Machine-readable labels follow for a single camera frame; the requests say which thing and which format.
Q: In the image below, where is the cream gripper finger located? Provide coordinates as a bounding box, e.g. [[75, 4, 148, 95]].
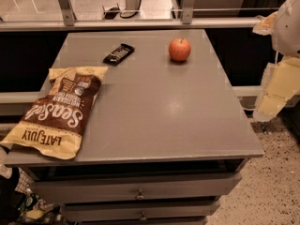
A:
[[252, 11, 278, 36], [253, 57, 300, 122]]

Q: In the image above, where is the red apple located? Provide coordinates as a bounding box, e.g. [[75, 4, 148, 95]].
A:
[[169, 37, 191, 62]]

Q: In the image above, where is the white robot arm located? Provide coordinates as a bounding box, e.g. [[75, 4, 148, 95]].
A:
[[253, 0, 300, 122]]

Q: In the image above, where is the grey drawer cabinet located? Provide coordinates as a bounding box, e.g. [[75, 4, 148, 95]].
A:
[[7, 29, 263, 225]]

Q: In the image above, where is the black chocolate bar wrapper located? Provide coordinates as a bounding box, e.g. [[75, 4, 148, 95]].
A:
[[103, 43, 135, 66]]

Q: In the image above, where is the upper drawer knob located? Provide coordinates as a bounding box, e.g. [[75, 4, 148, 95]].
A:
[[135, 189, 144, 200]]

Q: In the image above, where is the drawer knob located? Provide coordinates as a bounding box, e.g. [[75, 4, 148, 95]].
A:
[[139, 213, 147, 221], [135, 189, 144, 200]]

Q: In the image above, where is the lower drawer knob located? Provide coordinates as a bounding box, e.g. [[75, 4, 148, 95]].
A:
[[139, 213, 147, 221]]

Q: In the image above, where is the yellow brown chip bag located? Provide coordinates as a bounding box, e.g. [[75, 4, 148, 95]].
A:
[[1, 67, 108, 159]]

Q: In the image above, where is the clutter pile at floor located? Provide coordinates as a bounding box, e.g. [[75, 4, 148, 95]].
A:
[[0, 148, 69, 225]]

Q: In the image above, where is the metal railing frame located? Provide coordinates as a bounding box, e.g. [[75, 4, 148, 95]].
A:
[[0, 0, 285, 32]]

